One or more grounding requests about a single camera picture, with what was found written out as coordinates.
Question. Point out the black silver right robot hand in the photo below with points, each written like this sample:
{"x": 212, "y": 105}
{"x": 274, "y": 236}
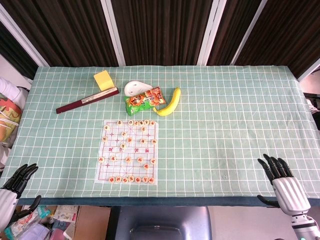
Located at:
{"x": 291, "y": 195}

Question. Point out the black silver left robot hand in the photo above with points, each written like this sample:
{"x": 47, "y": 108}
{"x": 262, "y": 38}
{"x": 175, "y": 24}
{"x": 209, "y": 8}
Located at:
{"x": 8, "y": 200}

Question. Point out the round wooden xiangqi piece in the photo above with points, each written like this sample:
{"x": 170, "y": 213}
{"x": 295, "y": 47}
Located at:
{"x": 124, "y": 134}
{"x": 151, "y": 179}
{"x": 145, "y": 179}
{"x": 101, "y": 159}
{"x": 113, "y": 158}
{"x": 130, "y": 122}
{"x": 153, "y": 160}
{"x": 111, "y": 179}
{"x": 119, "y": 122}
{"x": 143, "y": 129}
{"x": 146, "y": 166}
{"x": 128, "y": 159}
{"x": 129, "y": 139}
{"x": 136, "y": 122}
{"x": 131, "y": 179}
{"x": 152, "y": 122}
{"x": 122, "y": 146}
{"x": 154, "y": 141}
{"x": 143, "y": 141}
{"x": 105, "y": 139}
{"x": 118, "y": 179}
{"x": 125, "y": 179}
{"x": 141, "y": 122}
{"x": 140, "y": 159}
{"x": 138, "y": 179}
{"x": 146, "y": 122}
{"x": 107, "y": 127}

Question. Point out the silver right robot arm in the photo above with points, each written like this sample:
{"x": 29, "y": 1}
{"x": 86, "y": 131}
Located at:
{"x": 306, "y": 226}

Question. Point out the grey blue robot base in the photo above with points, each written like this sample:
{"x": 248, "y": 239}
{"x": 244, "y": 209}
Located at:
{"x": 162, "y": 222}

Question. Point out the purple plastic box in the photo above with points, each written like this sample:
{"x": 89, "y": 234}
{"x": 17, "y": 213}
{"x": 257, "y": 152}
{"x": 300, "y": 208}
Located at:
{"x": 32, "y": 232}

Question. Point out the patterned tissue pack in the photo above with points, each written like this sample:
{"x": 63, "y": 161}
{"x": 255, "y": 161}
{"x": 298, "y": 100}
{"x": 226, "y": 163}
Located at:
{"x": 66, "y": 213}

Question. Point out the brown cardboard box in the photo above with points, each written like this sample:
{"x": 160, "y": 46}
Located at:
{"x": 92, "y": 222}

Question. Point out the colourful patterned bag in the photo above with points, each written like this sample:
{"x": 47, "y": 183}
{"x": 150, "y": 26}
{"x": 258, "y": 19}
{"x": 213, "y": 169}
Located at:
{"x": 8, "y": 112}

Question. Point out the white shoe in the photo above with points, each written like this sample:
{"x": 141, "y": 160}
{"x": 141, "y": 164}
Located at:
{"x": 313, "y": 107}

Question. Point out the green checked tablecloth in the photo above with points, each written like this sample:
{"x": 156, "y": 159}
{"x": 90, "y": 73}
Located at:
{"x": 225, "y": 112}

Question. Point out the white garment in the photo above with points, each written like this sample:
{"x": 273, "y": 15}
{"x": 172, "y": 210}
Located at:
{"x": 10, "y": 87}

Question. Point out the dark red folded fan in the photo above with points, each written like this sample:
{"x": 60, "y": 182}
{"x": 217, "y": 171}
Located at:
{"x": 85, "y": 101}

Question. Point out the translucent xiangqi board sheet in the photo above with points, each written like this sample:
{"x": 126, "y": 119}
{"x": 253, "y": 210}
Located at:
{"x": 132, "y": 151}

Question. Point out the dark teal under cloth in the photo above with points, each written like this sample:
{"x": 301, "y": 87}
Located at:
{"x": 150, "y": 201}

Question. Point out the dark white-framed partition panel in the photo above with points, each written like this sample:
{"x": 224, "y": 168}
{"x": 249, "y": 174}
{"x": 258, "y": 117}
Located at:
{"x": 162, "y": 30}
{"x": 15, "y": 50}
{"x": 232, "y": 30}
{"x": 287, "y": 32}
{"x": 70, "y": 30}

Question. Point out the yellow banana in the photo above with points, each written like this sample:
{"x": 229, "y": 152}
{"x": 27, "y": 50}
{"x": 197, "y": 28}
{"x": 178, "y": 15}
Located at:
{"x": 171, "y": 103}

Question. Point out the green orange snack bag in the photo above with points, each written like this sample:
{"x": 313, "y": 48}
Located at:
{"x": 140, "y": 102}

